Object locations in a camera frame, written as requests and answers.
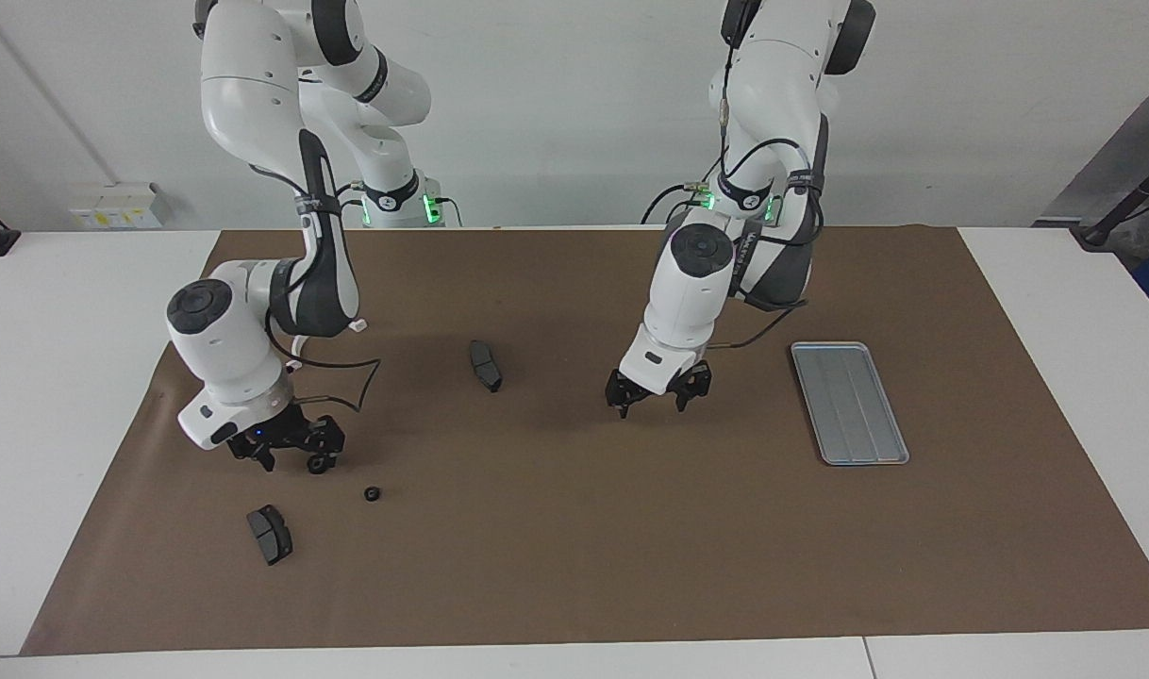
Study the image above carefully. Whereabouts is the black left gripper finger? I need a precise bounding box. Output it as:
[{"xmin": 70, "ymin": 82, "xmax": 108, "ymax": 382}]
[
  {"xmin": 606, "ymin": 370, "xmax": 643, "ymax": 420},
  {"xmin": 674, "ymin": 363, "xmax": 713, "ymax": 413}
]

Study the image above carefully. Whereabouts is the black pole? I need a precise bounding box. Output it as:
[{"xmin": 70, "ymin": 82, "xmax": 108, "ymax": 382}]
[{"xmin": 1070, "ymin": 156, "xmax": 1149, "ymax": 251}]

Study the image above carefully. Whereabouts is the white wall socket box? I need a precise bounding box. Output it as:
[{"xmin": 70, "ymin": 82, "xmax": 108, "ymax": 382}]
[{"xmin": 70, "ymin": 182, "xmax": 173, "ymax": 231}]

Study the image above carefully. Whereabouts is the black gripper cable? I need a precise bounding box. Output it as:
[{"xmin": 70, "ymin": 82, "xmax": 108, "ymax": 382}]
[
  {"xmin": 249, "ymin": 165, "xmax": 382, "ymax": 416},
  {"xmin": 711, "ymin": 57, "xmax": 825, "ymax": 352}
]

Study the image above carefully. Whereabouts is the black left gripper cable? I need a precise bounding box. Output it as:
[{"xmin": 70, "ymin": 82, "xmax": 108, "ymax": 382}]
[{"xmin": 711, "ymin": 57, "xmax": 825, "ymax": 352}]

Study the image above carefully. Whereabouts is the dark grey brake pad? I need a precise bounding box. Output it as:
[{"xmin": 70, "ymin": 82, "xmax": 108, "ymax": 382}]
[
  {"xmin": 468, "ymin": 339, "xmax": 503, "ymax": 393},
  {"xmin": 245, "ymin": 504, "xmax": 294, "ymax": 567}
]

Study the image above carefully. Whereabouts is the silver ribbed metal tray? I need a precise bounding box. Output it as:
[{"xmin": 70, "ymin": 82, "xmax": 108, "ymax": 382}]
[{"xmin": 790, "ymin": 340, "xmax": 911, "ymax": 467}]

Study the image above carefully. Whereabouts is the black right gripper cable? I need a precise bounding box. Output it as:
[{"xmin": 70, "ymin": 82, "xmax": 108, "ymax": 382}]
[{"xmin": 249, "ymin": 165, "xmax": 382, "ymax": 416}]

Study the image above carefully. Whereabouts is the black arm base cable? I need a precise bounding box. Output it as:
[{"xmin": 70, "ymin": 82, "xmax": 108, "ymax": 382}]
[{"xmin": 642, "ymin": 179, "xmax": 717, "ymax": 225}]

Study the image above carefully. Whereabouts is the brown table mat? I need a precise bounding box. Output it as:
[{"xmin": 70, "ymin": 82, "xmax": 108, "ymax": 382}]
[{"xmin": 20, "ymin": 226, "xmax": 1149, "ymax": 656}]

